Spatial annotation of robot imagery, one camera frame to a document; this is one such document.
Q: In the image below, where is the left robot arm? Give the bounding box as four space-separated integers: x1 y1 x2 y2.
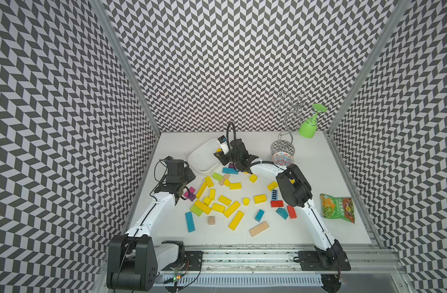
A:
106 157 195 291

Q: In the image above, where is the metal wire cup rack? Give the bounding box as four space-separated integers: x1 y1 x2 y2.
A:
270 91 308 156

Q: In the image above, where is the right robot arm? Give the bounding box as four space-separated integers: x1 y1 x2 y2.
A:
214 136 352 273

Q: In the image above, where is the small teal block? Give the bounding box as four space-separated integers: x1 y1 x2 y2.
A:
255 209 265 222

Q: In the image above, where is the light green block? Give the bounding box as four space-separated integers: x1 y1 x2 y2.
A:
211 172 223 182
189 205 203 217

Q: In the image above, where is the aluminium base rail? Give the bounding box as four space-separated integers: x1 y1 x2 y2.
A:
186 244 406 274

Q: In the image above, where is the long natural wood block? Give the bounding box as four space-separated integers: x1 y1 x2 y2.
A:
249 222 269 237

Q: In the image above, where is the yellow block middle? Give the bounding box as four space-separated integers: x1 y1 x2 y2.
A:
229 183 242 190

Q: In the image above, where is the white plastic tray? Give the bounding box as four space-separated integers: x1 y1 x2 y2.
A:
187 137 221 176

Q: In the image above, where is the natural wood block back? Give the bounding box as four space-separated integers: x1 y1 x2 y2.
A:
219 173 230 187

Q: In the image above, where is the long yellow block front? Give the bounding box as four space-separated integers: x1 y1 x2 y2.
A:
228 211 245 231

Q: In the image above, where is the light green block front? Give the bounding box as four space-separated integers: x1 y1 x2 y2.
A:
189 205 203 217

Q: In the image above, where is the light green block back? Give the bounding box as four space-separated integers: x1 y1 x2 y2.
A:
211 172 223 182

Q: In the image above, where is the long teal block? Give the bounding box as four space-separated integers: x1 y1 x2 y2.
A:
185 212 195 233

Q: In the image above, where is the small natural wood cube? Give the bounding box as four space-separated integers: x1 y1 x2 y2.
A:
208 216 216 225

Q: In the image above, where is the green snack bag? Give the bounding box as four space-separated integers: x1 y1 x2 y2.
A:
321 194 355 223

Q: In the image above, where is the teal wedge block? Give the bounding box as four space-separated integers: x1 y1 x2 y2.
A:
276 208 289 220

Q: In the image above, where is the long yellow diagonal block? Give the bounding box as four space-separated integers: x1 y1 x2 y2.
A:
196 182 207 200

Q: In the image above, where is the red upright block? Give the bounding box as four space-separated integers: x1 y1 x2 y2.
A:
287 206 297 219

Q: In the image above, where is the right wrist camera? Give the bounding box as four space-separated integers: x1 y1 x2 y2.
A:
218 136 229 155

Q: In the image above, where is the yellow rectangular block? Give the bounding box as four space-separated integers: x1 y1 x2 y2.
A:
253 194 267 204

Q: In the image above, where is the blue ridged block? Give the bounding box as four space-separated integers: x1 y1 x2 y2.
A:
271 189 278 201

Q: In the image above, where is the teal block back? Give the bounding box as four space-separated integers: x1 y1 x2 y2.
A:
222 167 239 175

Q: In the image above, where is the red flat block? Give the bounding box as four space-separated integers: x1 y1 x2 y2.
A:
270 200 284 208

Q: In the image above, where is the green plastic goblet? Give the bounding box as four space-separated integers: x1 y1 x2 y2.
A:
299 104 327 139

